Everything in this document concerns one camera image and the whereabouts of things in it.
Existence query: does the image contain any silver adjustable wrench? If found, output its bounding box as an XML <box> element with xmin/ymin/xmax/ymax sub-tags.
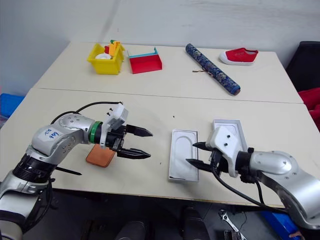
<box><xmin>218</xmin><ymin>209</ymin><xmax>245</xmax><ymax>240</ymax></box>

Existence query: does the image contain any red canvas shoe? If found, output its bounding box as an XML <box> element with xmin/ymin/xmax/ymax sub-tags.
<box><xmin>218</xmin><ymin>47</ymin><xmax>259</xmax><ymax>67</ymax></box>

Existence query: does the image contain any blue plastic crate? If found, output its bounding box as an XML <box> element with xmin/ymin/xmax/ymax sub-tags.
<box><xmin>0</xmin><ymin>93</ymin><xmax>25</xmax><ymax>128</ymax></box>

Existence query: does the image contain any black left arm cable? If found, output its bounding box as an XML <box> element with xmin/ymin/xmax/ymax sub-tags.
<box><xmin>49</xmin><ymin>100</ymin><xmax>125</xmax><ymax>126</ymax></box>

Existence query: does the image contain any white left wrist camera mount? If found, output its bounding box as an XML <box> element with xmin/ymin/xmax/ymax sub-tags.
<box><xmin>99</xmin><ymin>103</ymin><xmax>130</xmax><ymax>149</ymax></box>

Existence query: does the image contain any orange leather pouch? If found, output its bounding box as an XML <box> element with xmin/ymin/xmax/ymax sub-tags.
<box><xmin>85</xmin><ymin>144</ymin><xmax>116</xmax><ymax>168</ymax></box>

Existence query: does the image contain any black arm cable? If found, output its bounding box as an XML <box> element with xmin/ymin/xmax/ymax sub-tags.
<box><xmin>211</xmin><ymin>168</ymin><xmax>291</xmax><ymax>215</ymax></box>
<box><xmin>49</xmin><ymin>100</ymin><xmax>125</xmax><ymax>126</ymax></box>

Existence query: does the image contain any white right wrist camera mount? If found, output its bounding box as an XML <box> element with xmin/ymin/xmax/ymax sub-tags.
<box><xmin>205</xmin><ymin>126</ymin><xmax>247</xmax><ymax>178</ymax></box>

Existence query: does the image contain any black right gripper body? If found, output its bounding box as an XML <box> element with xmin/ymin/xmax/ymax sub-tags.
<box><xmin>209</xmin><ymin>148</ymin><xmax>230</xmax><ymax>175</ymax></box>

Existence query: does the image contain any red cloth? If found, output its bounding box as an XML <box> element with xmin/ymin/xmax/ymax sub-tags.
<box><xmin>297</xmin><ymin>87</ymin><xmax>320</xmax><ymax>121</ymax></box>

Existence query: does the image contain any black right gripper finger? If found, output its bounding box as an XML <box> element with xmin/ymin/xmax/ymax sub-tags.
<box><xmin>185</xmin><ymin>158</ymin><xmax>213</xmax><ymax>172</ymax></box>
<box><xmin>191</xmin><ymin>141</ymin><xmax>214</xmax><ymax>152</ymax></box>

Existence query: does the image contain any white phone box base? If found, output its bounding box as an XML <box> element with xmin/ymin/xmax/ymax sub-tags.
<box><xmin>167</xmin><ymin>128</ymin><xmax>201</xmax><ymax>183</ymax></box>

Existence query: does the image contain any blue flat box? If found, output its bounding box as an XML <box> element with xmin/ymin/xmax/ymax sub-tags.
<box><xmin>258</xmin><ymin>209</ymin><xmax>301</xmax><ymax>235</ymax></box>

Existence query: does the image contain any white phone box lid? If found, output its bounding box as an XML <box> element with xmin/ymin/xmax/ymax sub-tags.
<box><xmin>212</xmin><ymin>119</ymin><xmax>248</xmax><ymax>153</ymax></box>

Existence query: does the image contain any dark rounded shape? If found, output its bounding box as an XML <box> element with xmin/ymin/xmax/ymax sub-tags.
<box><xmin>116</xmin><ymin>219</ymin><xmax>151</xmax><ymax>240</ymax></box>

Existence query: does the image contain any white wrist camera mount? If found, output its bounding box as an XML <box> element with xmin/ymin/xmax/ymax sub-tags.
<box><xmin>205</xmin><ymin>126</ymin><xmax>247</xmax><ymax>178</ymax></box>
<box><xmin>99</xmin><ymin>103</ymin><xmax>130</xmax><ymax>149</ymax></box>

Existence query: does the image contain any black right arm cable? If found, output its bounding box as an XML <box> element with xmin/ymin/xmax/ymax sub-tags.
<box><xmin>211</xmin><ymin>168</ymin><xmax>291</xmax><ymax>215</ymax></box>

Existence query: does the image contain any orange plastic toy piece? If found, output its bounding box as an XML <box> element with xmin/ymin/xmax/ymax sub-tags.
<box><xmin>108</xmin><ymin>39</ymin><xmax>122</xmax><ymax>58</ymax></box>

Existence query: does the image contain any blue patterned rolled scroll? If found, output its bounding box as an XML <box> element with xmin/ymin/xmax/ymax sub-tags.
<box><xmin>185</xmin><ymin>43</ymin><xmax>242</xmax><ymax>97</ymax></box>

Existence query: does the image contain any red tray with teal edges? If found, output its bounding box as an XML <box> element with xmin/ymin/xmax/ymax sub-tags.
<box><xmin>126</xmin><ymin>46</ymin><xmax>164</xmax><ymax>75</ymax></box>

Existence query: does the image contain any yellow plastic bin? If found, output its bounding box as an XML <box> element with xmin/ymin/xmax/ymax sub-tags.
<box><xmin>86</xmin><ymin>42</ymin><xmax>126</xmax><ymax>76</ymax></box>

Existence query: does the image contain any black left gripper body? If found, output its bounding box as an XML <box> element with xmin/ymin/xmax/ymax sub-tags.
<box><xmin>104</xmin><ymin>123</ymin><xmax>129</xmax><ymax>153</ymax></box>

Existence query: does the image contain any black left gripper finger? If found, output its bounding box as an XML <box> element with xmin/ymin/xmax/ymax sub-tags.
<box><xmin>117</xmin><ymin>147</ymin><xmax>152</xmax><ymax>160</ymax></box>
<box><xmin>125</xmin><ymin>124</ymin><xmax>154</xmax><ymax>138</ymax></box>

